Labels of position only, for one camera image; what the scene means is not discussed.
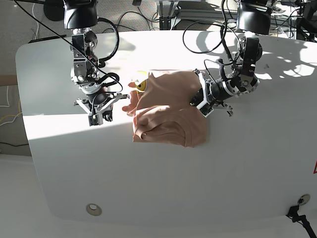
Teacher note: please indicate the metal table grommet left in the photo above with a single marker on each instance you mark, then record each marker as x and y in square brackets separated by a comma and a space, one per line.
[93, 209]

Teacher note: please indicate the red warning sticker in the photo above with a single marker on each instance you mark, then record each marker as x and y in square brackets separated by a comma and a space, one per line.
[315, 168]

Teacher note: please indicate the metal table grommet right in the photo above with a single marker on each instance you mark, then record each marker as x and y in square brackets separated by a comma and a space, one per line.
[304, 199]

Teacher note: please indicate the salmon pink T-shirt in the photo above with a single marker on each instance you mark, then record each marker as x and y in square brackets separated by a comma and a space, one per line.
[161, 111]

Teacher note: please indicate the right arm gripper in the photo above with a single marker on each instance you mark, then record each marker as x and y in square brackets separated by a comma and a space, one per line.
[100, 106]

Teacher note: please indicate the black round stand base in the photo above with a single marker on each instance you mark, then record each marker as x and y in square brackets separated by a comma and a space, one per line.
[54, 10]

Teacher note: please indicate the metal table grommet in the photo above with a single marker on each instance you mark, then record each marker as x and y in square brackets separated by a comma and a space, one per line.
[93, 209]
[304, 199]

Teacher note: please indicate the black clamp with cable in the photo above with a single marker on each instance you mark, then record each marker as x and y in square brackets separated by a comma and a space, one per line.
[301, 219]

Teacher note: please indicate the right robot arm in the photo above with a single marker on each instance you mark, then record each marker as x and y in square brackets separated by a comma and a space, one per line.
[80, 16]

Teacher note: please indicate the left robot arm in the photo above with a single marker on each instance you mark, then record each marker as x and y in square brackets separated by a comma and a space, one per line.
[237, 77]

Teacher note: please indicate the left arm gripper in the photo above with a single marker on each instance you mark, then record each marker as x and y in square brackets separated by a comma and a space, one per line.
[212, 94]

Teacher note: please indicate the aluminium frame post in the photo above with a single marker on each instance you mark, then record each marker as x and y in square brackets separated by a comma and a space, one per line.
[168, 12]

